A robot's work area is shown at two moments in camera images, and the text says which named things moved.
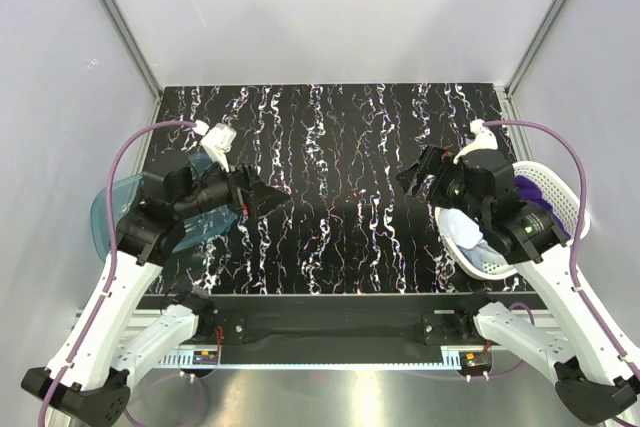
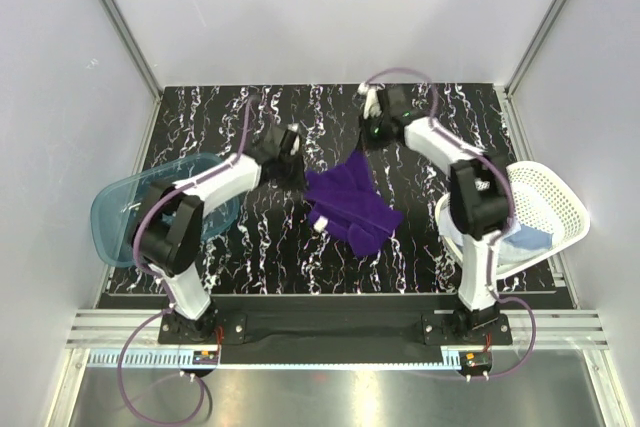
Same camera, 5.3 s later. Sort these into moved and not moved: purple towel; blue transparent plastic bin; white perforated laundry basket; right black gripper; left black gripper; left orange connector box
Moved: purple towel; left black gripper; right black gripper
Not moved: left orange connector box; white perforated laundry basket; blue transparent plastic bin
